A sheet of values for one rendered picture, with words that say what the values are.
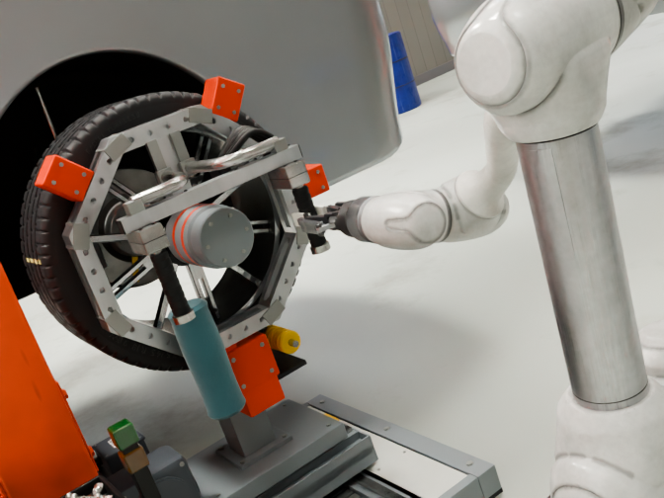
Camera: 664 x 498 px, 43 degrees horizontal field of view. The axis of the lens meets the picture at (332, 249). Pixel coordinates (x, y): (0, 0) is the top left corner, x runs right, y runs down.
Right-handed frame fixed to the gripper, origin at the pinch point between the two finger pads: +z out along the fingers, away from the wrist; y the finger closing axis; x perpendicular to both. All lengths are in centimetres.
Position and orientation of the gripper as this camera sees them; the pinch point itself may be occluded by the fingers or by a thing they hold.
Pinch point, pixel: (309, 215)
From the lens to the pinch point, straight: 179.0
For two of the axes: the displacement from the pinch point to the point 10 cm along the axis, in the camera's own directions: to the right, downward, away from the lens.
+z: -5.3, -0.6, 8.5
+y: 7.9, -4.1, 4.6
